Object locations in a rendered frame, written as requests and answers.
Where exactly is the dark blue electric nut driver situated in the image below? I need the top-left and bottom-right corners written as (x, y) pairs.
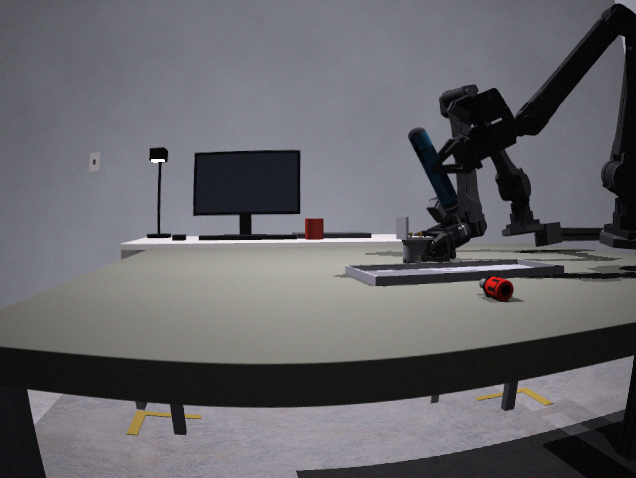
top-left (408, 127), bottom-right (467, 237)

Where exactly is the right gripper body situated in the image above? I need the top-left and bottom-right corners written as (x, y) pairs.
top-left (421, 231), bottom-right (460, 260)

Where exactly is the white shallow rectangular tray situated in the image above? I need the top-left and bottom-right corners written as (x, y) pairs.
top-left (345, 259), bottom-right (564, 286)

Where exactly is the grey and white l-shaped bracket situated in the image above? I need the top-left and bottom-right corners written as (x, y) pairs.
top-left (396, 217), bottom-right (435, 240)

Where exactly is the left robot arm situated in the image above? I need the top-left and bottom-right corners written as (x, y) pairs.
top-left (447, 3), bottom-right (636, 240)

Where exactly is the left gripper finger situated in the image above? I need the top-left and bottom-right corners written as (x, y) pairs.
top-left (437, 138), bottom-right (461, 168)
top-left (431, 141), bottom-right (472, 174)

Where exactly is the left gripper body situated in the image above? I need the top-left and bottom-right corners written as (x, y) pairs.
top-left (452, 134), bottom-right (498, 170)

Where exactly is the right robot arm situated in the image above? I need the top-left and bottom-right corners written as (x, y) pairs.
top-left (426, 84), bottom-right (540, 247)

